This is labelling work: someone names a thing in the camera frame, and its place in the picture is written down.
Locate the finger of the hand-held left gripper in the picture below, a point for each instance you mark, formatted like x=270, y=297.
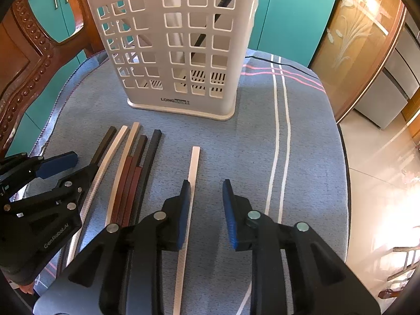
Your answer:
x=82, y=177
x=59, y=164

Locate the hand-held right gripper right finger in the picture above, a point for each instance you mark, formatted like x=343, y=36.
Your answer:
x=229, y=216

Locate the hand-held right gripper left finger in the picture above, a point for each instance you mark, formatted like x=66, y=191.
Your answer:
x=185, y=213

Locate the white chopstick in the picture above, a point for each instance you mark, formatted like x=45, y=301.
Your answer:
x=106, y=159
x=194, y=164

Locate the red-brown chopstick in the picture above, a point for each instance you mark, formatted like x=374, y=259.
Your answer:
x=123, y=187
x=131, y=190

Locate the dark brown chopstick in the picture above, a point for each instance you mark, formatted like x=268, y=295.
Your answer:
x=140, y=147
x=105, y=141

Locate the beige chopstick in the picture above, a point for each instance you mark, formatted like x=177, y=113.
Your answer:
x=130, y=141

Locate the white plastic utensil basket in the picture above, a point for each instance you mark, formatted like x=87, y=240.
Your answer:
x=151, y=23

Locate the black chopstick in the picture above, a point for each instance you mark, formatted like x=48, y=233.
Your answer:
x=152, y=151
x=225, y=0

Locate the person's left hand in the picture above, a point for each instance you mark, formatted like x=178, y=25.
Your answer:
x=28, y=289

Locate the blue striped cloth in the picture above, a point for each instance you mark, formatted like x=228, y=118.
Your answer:
x=229, y=144

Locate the carved wooden chair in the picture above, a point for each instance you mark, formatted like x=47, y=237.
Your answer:
x=32, y=55

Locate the wooden furniture legs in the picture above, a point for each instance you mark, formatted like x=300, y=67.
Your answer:
x=390, y=292

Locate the grey refrigerator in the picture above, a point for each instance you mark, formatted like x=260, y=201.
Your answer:
x=384, y=98

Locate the teal cabinet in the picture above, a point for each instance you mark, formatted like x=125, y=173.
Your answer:
x=295, y=23

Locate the wooden door with etched glass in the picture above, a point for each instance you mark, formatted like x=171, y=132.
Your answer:
x=354, y=49

